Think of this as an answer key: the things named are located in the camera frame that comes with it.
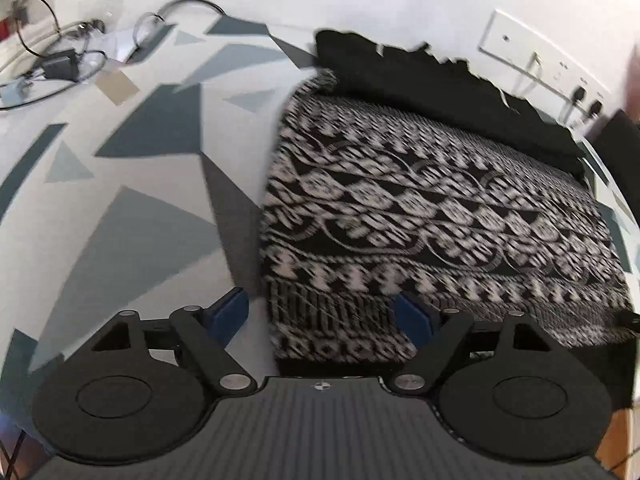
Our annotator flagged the black white patterned sweater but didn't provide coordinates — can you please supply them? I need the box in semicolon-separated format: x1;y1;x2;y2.
257;28;634;379

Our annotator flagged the geometric print bed sheet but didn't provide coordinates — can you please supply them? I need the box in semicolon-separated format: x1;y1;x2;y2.
0;12;640;402

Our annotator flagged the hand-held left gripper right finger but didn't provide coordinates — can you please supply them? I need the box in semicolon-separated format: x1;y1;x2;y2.
391;291;552;395

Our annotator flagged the black cable tangle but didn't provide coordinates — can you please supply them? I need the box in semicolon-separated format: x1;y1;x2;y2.
0;0;109;112

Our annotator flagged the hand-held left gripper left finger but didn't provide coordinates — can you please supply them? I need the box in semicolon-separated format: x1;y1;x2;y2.
87;286;257;395

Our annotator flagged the white plugged cable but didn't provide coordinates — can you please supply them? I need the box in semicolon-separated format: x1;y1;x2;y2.
519;51;544;97

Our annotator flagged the black plug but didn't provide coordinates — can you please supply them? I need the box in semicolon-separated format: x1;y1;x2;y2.
564;86;587;123
582;99;604;128

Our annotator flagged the dark looped cable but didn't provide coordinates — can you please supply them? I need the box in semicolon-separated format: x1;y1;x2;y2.
134;0;227;54

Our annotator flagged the white wall socket panel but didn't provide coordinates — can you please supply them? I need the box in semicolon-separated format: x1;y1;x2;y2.
477;8;614;112

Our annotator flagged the black charger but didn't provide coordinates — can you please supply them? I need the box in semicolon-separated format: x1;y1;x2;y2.
42;49;81;82

